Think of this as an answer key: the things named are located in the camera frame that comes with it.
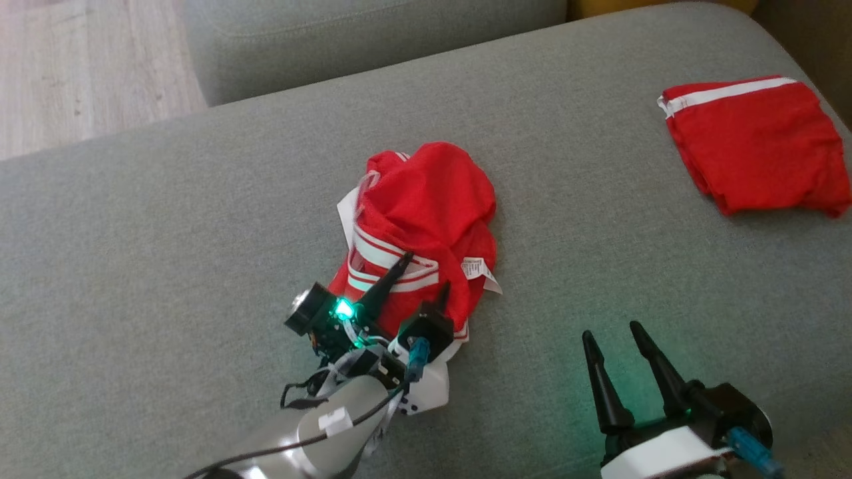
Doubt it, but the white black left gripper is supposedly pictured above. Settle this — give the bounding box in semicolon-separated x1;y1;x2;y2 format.
358;251;460;417

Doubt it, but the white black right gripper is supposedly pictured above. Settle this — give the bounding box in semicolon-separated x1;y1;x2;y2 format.
582;321;734;479

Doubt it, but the red and white jersey garment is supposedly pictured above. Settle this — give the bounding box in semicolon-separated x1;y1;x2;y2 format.
336;141;503;363

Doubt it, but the folded red garment white band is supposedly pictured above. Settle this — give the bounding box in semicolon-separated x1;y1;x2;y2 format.
657;75;852;219

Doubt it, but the grey fabric sofa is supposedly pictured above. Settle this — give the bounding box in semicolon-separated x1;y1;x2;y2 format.
0;0;852;479

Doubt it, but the narrow grey sofa seat cushion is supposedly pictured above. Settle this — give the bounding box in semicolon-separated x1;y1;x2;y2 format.
174;0;570;107

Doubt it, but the blue left camera connector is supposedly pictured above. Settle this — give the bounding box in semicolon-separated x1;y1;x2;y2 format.
407;337;430;383

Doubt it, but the blue camera connector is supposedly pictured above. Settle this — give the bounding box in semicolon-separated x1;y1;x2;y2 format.
407;337;430;383
727;427;785;478

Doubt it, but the flat white left ribbon cable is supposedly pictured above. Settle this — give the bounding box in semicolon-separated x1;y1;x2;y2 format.
318;346;395;460

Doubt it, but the blue right camera connector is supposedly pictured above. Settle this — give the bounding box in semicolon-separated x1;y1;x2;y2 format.
727;427;785;478

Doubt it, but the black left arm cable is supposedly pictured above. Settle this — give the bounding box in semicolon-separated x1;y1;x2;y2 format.
183;383;407;479

